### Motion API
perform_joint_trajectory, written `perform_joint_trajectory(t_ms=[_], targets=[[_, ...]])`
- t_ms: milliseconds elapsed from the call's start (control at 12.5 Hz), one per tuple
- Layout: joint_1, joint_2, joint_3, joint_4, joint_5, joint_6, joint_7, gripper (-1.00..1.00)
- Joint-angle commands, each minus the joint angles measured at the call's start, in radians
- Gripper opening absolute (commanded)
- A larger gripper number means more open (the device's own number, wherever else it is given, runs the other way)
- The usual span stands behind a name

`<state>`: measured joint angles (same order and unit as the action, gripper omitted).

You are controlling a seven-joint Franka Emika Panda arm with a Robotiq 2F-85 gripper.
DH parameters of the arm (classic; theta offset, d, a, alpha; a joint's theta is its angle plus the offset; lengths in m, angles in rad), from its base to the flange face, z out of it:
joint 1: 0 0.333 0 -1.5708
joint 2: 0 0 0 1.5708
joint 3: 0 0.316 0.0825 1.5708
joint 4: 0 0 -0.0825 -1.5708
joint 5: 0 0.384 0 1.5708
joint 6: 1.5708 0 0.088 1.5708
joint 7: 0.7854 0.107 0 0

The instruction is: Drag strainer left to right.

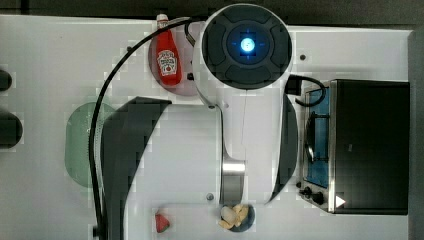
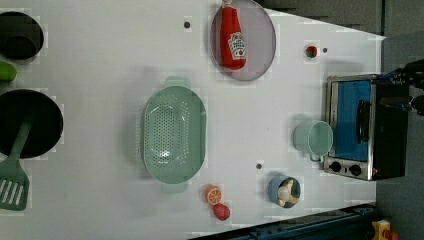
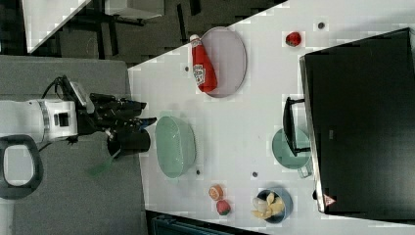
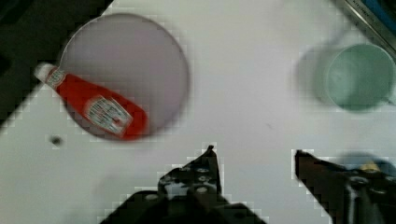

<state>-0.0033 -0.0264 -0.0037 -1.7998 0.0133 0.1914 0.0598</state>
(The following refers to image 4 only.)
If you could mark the silver black toaster oven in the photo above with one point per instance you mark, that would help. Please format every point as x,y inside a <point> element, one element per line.
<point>375,18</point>

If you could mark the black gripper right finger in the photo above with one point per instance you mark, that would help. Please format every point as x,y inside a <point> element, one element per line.
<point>348,196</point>

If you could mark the blue bowl with food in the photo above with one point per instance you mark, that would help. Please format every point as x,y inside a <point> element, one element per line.
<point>367,161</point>

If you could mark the red ketchup bottle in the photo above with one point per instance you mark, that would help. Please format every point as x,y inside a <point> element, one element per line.
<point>101,107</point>

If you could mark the grey round plate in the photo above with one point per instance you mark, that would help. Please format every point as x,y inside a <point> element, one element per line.
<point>136,58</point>

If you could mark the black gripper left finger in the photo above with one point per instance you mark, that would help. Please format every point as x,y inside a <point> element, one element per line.
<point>187,195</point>

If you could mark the mint green mug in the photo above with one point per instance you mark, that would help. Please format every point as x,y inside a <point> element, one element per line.
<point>358,78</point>

